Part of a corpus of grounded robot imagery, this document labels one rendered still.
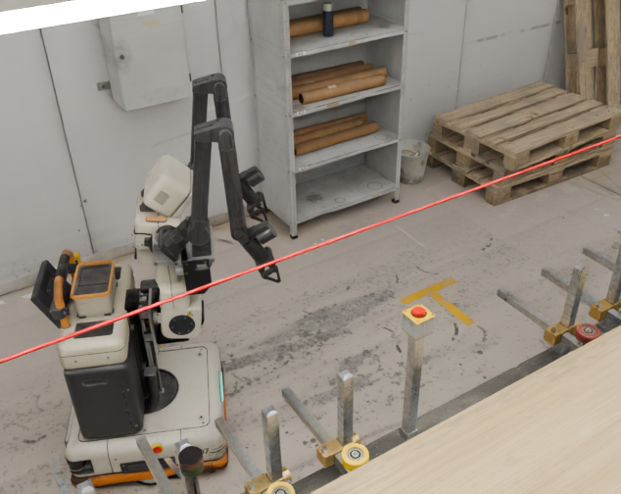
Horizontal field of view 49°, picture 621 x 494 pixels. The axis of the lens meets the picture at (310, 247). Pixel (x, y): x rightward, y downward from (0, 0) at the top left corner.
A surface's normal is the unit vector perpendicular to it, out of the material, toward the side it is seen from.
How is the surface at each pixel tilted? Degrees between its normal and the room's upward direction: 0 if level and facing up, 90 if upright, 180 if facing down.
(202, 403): 0
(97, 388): 90
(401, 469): 0
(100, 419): 90
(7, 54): 90
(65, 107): 90
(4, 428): 0
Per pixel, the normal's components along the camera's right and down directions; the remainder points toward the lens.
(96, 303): 0.15, 0.58
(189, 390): -0.02, -0.83
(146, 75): 0.53, 0.47
